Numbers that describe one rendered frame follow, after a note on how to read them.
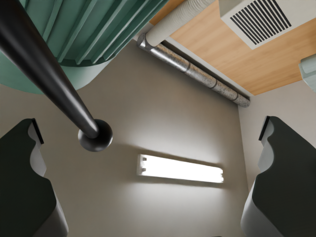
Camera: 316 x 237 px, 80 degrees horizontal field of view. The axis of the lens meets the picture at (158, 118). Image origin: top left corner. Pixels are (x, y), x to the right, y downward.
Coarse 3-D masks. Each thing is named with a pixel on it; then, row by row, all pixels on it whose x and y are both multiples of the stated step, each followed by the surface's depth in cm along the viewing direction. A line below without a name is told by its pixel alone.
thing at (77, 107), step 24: (0, 0) 5; (0, 24) 5; (24, 24) 6; (0, 48) 6; (24, 48) 6; (48, 48) 7; (24, 72) 7; (48, 72) 8; (48, 96) 9; (72, 96) 10; (72, 120) 13; (96, 120) 20; (96, 144) 19
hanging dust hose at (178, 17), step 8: (184, 0) 154; (192, 0) 148; (200, 0) 144; (208, 0) 143; (176, 8) 159; (184, 8) 154; (192, 8) 150; (200, 8) 150; (168, 16) 166; (176, 16) 160; (184, 16) 158; (192, 16) 157; (160, 24) 173; (168, 24) 167; (176, 24) 166; (152, 32) 180; (160, 32) 176; (168, 32) 174; (152, 40) 185; (160, 40) 185
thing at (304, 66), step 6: (300, 60) 173; (306, 60) 167; (312, 60) 163; (300, 66) 182; (306, 66) 167; (312, 66) 165; (300, 72) 181; (306, 72) 171; (312, 72) 173; (306, 78) 177; (312, 78) 176; (312, 84) 187
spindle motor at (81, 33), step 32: (32, 0) 12; (64, 0) 11; (96, 0) 11; (128, 0) 12; (160, 0) 14; (64, 32) 14; (96, 32) 14; (128, 32) 16; (0, 64) 17; (64, 64) 17; (96, 64) 20
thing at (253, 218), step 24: (264, 120) 12; (264, 144) 10; (288, 144) 8; (264, 168) 9; (288, 168) 7; (312, 168) 7; (264, 192) 6; (288, 192) 6; (312, 192) 6; (264, 216) 6; (288, 216) 6; (312, 216) 6
